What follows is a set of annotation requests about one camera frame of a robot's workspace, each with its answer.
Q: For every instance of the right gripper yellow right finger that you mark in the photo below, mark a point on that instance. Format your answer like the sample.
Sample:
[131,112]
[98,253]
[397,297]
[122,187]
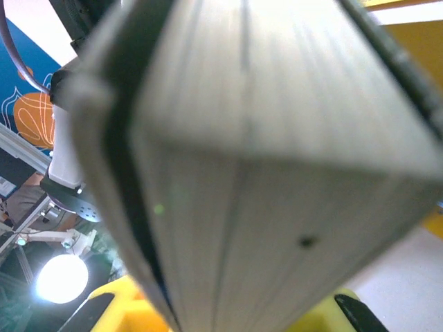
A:
[339,314]

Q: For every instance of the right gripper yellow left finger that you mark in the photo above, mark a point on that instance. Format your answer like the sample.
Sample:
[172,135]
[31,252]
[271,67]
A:
[131,311]

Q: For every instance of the black antler cover book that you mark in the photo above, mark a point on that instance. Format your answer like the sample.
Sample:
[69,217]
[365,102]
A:
[259,138]

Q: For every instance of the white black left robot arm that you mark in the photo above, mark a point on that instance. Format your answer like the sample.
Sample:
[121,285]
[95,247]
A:
[64,145]

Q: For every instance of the bright round lamp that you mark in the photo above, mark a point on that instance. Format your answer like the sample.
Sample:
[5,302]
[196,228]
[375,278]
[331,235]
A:
[62,278]

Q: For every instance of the person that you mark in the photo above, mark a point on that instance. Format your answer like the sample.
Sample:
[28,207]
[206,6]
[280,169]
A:
[27,200]

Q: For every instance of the aluminium side rail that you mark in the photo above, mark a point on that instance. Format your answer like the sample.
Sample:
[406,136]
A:
[20,148]

